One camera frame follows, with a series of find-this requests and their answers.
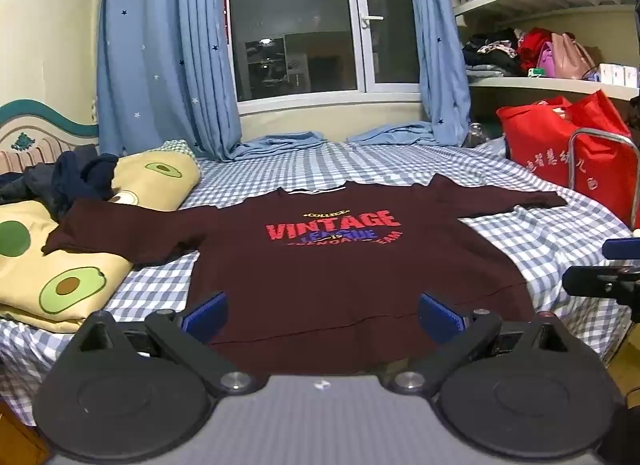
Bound red cloth on shelf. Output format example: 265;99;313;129
517;28;554;71

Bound red fabric bag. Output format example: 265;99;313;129
496;90;639;227

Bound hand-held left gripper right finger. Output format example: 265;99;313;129
387;292;573;396

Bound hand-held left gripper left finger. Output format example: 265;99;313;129
72;291;256;396

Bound striped teal-edged bed headboard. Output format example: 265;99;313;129
0;99;101;177

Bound maroon printed t-shirt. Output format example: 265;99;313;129
41;174;568;376

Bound blue star curtain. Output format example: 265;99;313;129
96;0;327;162
350;0;472;147

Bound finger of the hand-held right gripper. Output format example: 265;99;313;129
562;265;640;299
602;239;640;260

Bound pink handbag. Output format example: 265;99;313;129
550;32;599;80

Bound white framed window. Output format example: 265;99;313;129
222;0;426;107

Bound blue white checked bed sheet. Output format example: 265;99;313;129
0;138;636;427

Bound yellow avocado print pillow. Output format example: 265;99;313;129
0;148;203;334

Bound dark navy clothes pile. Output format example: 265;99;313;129
0;144;121;221

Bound clear plastic bottle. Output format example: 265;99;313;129
467;122;494;149

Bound green checkered pillow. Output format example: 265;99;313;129
159;138;202;162

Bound metal tube frame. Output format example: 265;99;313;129
570;127;640;232

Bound row of white boxes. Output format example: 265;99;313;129
597;62;640;89

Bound dark folded clothes on shelf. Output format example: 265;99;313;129
462;34;524;79

